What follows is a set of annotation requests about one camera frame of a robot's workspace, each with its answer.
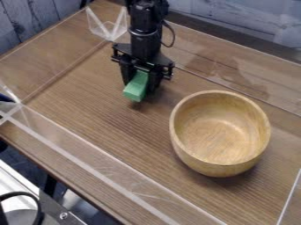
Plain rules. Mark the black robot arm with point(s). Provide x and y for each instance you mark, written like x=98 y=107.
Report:
x=141 y=56

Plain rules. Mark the brown wooden bowl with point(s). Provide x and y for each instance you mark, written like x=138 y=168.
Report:
x=220 y=132

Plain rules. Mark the clear acrylic corner bracket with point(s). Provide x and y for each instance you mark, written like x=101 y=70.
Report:
x=107 y=30

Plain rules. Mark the grey metal bracket with screw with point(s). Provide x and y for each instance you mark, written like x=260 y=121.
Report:
x=57 y=215

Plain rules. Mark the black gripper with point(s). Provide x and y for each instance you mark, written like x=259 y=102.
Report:
x=160 y=65

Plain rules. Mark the clear acrylic barrier wall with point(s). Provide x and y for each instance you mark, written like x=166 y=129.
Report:
x=133 y=197

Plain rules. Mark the green rectangular block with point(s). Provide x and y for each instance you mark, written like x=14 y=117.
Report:
x=136 y=89

